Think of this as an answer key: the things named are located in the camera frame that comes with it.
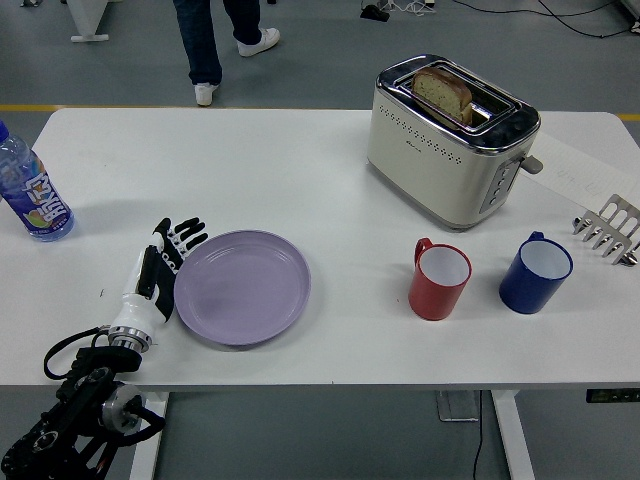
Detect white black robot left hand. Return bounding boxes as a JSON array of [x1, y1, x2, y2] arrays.
[[108, 216, 209, 335]]

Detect lilac round plate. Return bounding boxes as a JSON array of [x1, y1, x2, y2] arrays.
[[173, 229, 312, 348]]

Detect blue labelled drink bottle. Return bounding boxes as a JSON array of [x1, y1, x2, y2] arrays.
[[0, 119, 76, 244]]

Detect white table leg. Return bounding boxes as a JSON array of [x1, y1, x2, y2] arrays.
[[489, 389, 537, 480], [128, 391, 171, 480]]

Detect person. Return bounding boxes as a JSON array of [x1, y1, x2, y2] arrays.
[[172, 0, 281, 107]]

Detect white stand base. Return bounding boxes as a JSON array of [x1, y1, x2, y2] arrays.
[[64, 0, 109, 44]]

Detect red mug white inside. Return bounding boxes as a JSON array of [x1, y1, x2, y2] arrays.
[[408, 237, 473, 322]]

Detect cream and chrome toaster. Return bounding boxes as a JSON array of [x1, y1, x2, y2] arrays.
[[366, 53, 545, 233]]

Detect bread slice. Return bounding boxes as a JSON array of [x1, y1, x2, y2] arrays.
[[411, 67, 475, 126]]

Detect blue mug white inside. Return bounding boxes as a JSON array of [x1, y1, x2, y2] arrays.
[[498, 230, 575, 316]]

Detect white paper sheet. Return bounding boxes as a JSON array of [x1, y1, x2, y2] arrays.
[[528, 132, 640, 211]]

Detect silver metal toast tongs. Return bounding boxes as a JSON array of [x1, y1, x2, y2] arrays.
[[571, 193, 640, 267]]

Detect black table control panel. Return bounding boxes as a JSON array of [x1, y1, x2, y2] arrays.
[[586, 388, 640, 404]]

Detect grey floor cable box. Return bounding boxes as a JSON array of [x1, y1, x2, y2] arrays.
[[433, 390, 482, 424]]

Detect black cable under table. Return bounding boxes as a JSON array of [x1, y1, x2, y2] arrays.
[[471, 390, 489, 480]]

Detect black floor cable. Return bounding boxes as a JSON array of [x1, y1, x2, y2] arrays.
[[449, 0, 640, 40]]

